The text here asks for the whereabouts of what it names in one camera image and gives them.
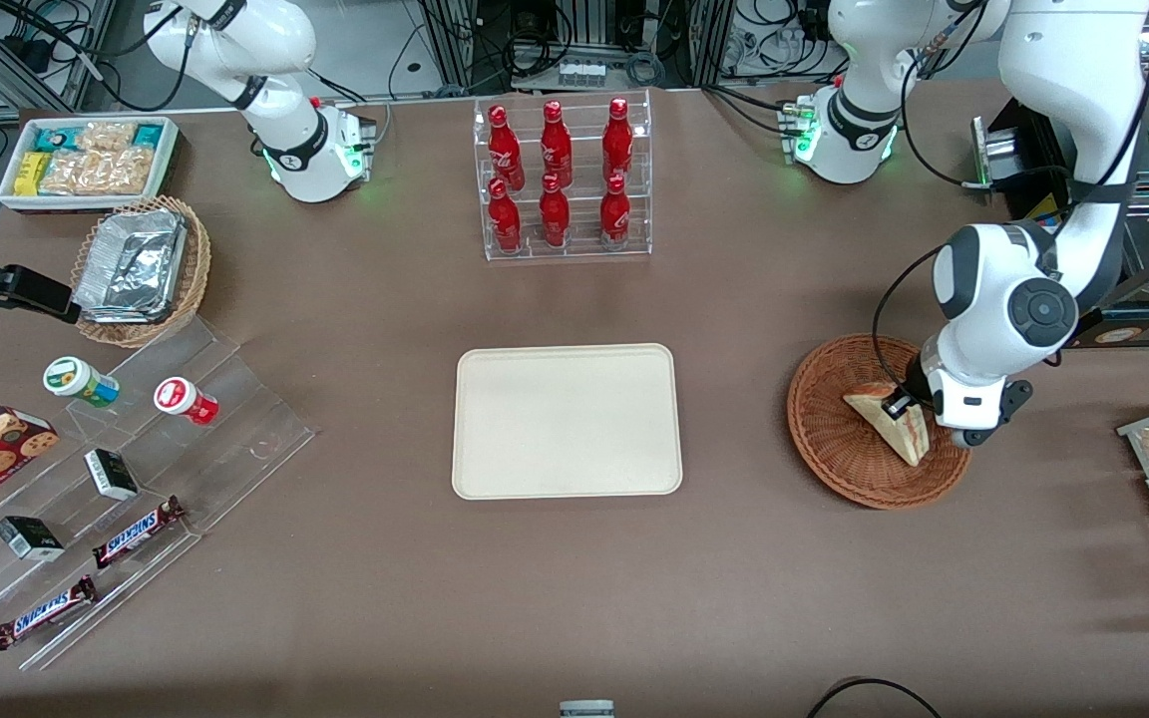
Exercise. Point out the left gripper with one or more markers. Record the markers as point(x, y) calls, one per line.
point(911, 390)

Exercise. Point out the triangular sandwich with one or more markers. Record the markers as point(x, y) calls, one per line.
point(899, 439)

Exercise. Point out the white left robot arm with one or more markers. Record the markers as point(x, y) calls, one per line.
point(1063, 60)

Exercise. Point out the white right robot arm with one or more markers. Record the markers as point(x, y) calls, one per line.
point(295, 150)

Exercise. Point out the round brown wicker basket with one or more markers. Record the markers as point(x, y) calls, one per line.
point(834, 449)

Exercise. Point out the light wicker basket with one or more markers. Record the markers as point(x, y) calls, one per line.
point(197, 269)

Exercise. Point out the cream rectangular tray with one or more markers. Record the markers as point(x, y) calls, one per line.
point(555, 424)

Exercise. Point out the stack of foil containers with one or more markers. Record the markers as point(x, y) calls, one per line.
point(131, 264)

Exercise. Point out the green lidded cup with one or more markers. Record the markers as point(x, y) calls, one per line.
point(76, 379)

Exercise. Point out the white rectangular snack bin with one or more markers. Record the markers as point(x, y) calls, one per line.
point(11, 201)

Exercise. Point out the yellow snack packet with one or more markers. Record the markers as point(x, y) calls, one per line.
point(31, 175)

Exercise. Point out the large clear cracker bag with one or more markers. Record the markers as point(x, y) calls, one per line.
point(101, 172)

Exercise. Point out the teal snack packet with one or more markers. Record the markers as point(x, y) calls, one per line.
point(58, 138)
point(148, 136)

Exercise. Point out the small clear cracker bag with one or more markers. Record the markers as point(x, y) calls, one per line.
point(108, 136)

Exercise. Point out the red lidded cup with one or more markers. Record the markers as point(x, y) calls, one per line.
point(181, 399)

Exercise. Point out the small black box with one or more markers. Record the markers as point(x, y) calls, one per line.
point(29, 538)
point(111, 475)

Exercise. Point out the clear acrylic stepped stand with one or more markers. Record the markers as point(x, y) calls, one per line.
point(235, 419)

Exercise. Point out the snickers bar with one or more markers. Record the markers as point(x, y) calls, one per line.
point(136, 534)
point(44, 613)

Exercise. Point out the black machine with red button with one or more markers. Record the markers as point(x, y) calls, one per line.
point(1018, 150)

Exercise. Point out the red cola bottle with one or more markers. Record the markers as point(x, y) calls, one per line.
point(505, 221)
point(504, 150)
point(555, 217)
point(615, 214)
point(617, 145)
point(556, 148)

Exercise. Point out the clear acrylic bottle rack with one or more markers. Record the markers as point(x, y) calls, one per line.
point(582, 249)

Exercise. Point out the white power strip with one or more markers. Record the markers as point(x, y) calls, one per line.
point(582, 74)

